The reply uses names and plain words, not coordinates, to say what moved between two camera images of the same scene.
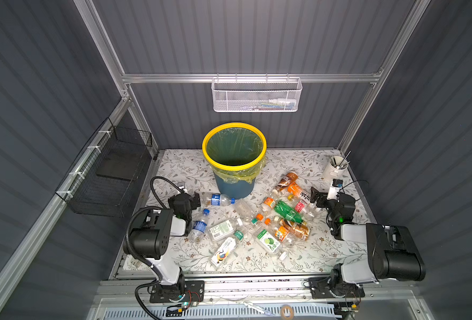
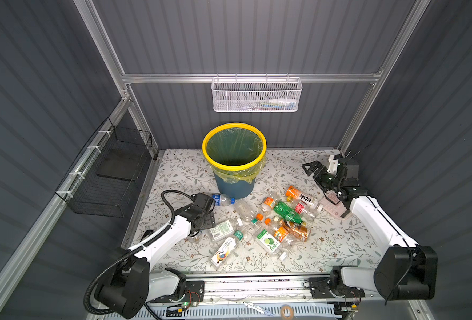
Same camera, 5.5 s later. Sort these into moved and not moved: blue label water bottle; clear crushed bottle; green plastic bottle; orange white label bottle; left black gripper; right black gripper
Moved: right black gripper; left black gripper
Not moved: blue label water bottle; clear crushed bottle; orange white label bottle; green plastic bottle
